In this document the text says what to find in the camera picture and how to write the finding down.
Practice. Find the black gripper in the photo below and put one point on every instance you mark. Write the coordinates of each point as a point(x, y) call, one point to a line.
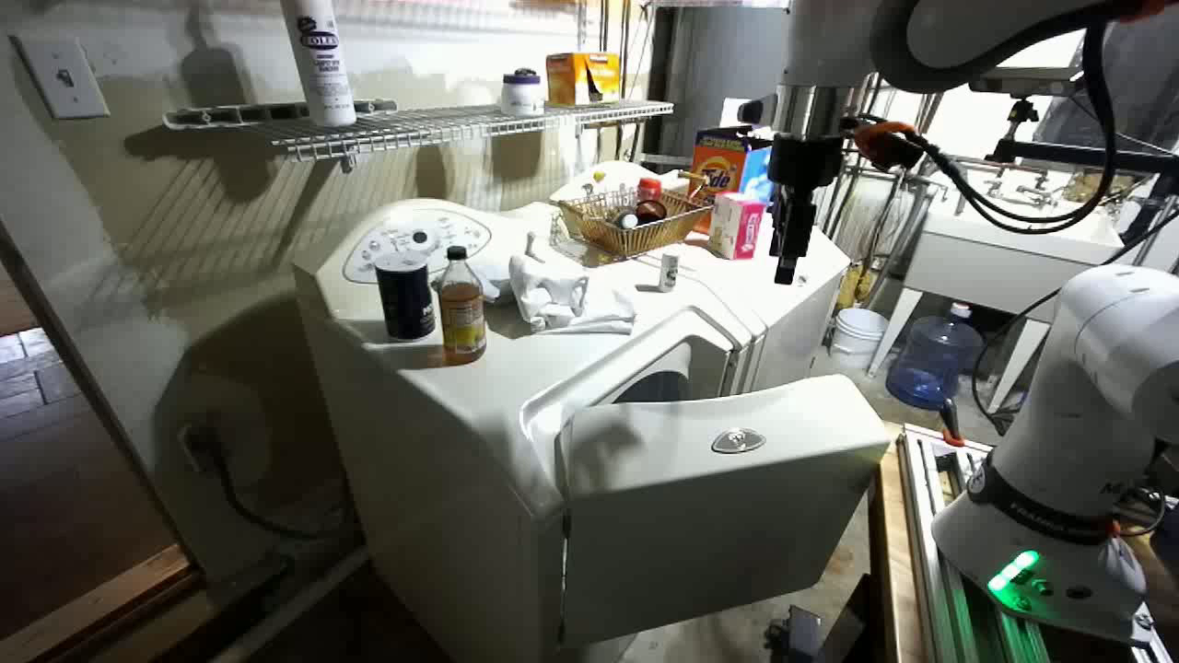
point(805, 154)

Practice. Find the small white shaker bottle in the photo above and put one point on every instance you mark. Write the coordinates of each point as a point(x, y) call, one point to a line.
point(669, 269)

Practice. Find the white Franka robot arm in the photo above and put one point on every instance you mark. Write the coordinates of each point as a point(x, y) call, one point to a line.
point(1107, 369)

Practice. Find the blue box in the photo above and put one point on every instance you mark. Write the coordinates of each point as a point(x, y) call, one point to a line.
point(755, 171)

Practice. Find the white bucket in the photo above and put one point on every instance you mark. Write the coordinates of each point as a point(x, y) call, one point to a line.
point(856, 342)

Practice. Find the orange box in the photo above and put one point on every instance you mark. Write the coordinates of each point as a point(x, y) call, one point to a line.
point(715, 167)

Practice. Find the red labelled bottle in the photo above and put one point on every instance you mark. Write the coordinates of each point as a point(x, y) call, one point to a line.
point(650, 202)

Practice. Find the wicker basket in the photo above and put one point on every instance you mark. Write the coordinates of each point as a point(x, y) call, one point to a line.
point(638, 235)

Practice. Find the blue water jug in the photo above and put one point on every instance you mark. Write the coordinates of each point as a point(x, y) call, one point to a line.
point(932, 361)

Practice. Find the white background counter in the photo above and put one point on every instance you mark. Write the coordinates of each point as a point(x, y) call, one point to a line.
point(1006, 263)

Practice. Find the crumpled white cloth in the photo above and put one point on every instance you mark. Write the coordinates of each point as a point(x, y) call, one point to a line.
point(554, 300)

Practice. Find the yellow box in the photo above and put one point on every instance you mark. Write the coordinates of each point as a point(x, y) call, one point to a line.
point(576, 80)

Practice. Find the white dryer door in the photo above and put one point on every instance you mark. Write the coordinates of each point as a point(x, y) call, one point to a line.
point(711, 519)

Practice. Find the white tub with dark lid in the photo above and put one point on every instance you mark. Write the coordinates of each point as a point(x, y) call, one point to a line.
point(520, 94)

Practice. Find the wooden base board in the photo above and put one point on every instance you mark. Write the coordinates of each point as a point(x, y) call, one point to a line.
point(884, 553)

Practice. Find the amber liquid bottle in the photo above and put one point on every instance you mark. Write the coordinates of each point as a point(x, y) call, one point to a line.
point(463, 316)

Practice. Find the aluminum robot stand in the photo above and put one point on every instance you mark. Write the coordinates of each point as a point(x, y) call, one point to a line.
point(952, 592)

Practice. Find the dark jar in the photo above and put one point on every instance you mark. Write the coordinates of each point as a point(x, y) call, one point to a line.
point(408, 300)

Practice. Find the white front-load dryer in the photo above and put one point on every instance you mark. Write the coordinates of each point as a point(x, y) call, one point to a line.
point(428, 466)

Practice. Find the white spray can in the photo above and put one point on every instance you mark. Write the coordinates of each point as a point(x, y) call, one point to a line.
point(323, 61)

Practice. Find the black orange wrist camera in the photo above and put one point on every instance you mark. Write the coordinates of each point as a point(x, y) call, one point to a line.
point(884, 147)

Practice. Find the white light switch plate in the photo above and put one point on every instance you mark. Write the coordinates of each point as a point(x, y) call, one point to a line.
point(62, 74)

